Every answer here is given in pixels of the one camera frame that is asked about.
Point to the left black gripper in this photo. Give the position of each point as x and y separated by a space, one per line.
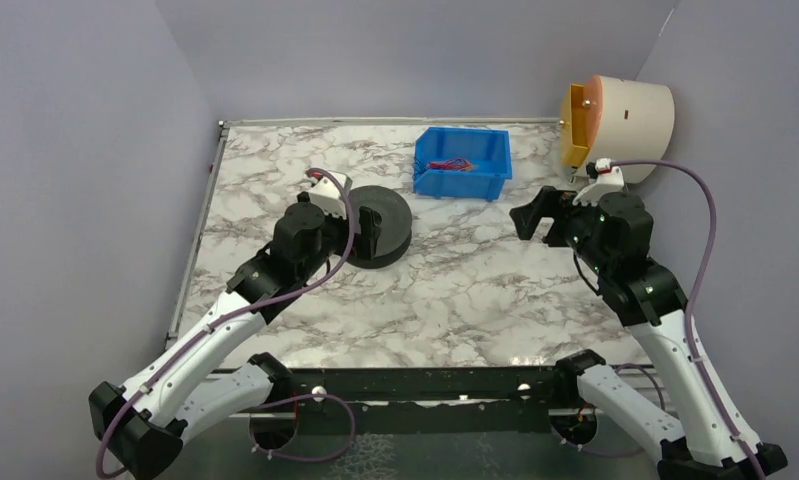
364 231

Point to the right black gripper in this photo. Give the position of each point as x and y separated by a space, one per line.
557 216

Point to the blue plastic bin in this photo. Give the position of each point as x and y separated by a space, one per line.
461 163

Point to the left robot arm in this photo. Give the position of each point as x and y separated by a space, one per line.
143 423

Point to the cream cylinder with orange face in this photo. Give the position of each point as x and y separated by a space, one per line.
613 118

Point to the black cable spool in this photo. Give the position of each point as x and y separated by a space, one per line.
396 232

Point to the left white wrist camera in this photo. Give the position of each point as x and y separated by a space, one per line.
325 194

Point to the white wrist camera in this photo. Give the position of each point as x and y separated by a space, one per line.
607 178
325 194

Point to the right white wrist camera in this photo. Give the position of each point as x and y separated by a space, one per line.
607 178

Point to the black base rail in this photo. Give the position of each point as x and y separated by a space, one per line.
423 400

